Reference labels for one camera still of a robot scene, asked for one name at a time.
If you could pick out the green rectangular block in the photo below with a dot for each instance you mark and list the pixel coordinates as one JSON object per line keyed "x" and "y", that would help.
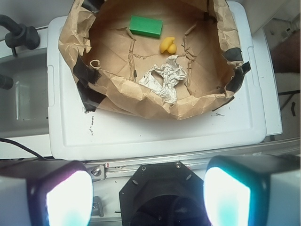
{"x": 145, "y": 26}

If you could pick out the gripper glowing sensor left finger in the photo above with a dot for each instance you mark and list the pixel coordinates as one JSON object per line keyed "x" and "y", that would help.
{"x": 45, "y": 193}

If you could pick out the clear plastic bin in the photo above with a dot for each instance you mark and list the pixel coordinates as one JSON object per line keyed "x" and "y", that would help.
{"x": 24, "y": 107}

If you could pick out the brown paper bag tray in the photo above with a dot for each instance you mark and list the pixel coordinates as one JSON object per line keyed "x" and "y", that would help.
{"x": 107, "y": 60}

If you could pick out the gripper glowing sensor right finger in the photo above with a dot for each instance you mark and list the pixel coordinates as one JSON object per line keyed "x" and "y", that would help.
{"x": 253, "y": 190}

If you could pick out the crumpled white paper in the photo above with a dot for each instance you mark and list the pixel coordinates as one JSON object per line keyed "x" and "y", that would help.
{"x": 162, "y": 80}

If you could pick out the white plastic lid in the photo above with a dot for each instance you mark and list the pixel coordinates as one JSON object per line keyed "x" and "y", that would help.
{"x": 104, "y": 135}

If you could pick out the yellow rubber duck toy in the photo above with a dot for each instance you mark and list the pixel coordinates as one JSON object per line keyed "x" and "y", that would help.
{"x": 168, "y": 45}

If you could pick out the aluminium extrusion rail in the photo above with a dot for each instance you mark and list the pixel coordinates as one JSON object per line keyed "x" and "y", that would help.
{"x": 100, "y": 170}

